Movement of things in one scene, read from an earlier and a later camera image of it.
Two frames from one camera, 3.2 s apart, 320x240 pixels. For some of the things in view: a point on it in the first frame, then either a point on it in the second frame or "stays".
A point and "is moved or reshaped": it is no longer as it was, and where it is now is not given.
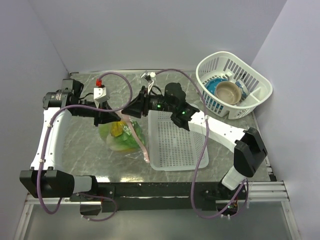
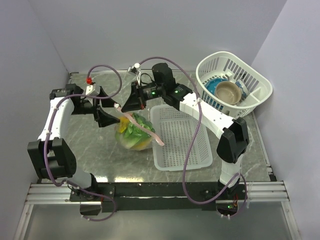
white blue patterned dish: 244,90 stays
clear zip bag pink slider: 126,136 is moved or reshaped
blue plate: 211,85 stays
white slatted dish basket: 226,65 stays
